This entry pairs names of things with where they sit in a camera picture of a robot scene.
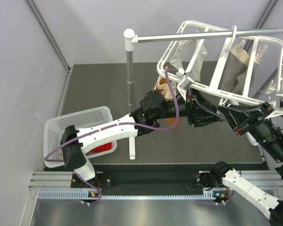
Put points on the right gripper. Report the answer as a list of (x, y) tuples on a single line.
[(236, 117)]

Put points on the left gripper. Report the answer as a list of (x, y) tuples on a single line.
[(198, 116)]

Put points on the white clip sock hanger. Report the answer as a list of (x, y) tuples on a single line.
[(193, 30)]

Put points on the white sock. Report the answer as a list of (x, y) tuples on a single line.
[(195, 65), (176, 60)]

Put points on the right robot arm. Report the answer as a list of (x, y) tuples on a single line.
[(231, 179)]

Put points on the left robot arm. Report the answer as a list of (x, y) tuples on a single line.
[(76, 142)]

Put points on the orange beige sock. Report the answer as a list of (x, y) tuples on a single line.
[(162, 86)]

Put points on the grey beige sock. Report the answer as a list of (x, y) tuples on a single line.
[(235, 70)]

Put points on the metal drying rack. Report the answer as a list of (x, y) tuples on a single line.
[(131, 70)]

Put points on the red sock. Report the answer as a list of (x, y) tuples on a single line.
[(102, 148)]

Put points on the dark grey table mat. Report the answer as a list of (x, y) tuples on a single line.
[(106, 85)]

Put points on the white perforated plastic basket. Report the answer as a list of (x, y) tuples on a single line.
[(55, 127)]

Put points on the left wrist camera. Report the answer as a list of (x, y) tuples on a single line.
[(184, 84)]

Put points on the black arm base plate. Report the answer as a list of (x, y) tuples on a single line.
[(144, 183)]

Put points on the slotted grey cable duct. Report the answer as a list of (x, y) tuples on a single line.
[(92, 196)]

